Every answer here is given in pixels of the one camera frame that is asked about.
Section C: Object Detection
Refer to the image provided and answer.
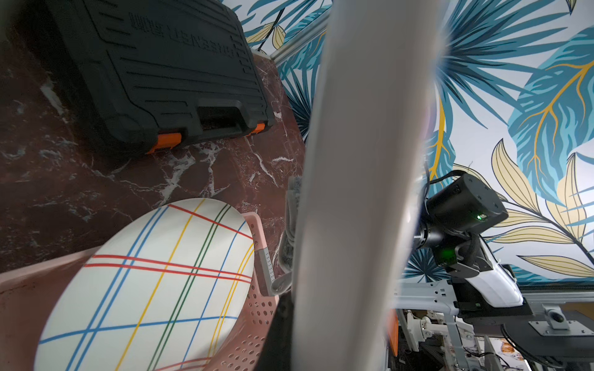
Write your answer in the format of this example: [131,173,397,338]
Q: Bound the white plate coloured stripes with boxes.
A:
[34,198,255,370]

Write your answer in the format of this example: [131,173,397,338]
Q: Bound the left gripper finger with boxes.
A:
[254,296,294,371]

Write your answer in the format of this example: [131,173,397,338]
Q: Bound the black tool case orange latches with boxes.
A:
[46,1,275,156]

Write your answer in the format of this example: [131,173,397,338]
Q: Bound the colourful speckled plate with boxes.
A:
[291,1,443,370]

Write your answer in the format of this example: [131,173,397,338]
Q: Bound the pink plastic basket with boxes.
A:
[0,210,298,371]

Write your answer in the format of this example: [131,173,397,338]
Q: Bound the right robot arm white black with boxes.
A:
[413,170,524,309]

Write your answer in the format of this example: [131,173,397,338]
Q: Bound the right aluminium frame post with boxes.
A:
[270,6,331,64]

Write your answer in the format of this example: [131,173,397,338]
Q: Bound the grey striped cloth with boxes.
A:
[277,176,303,273]

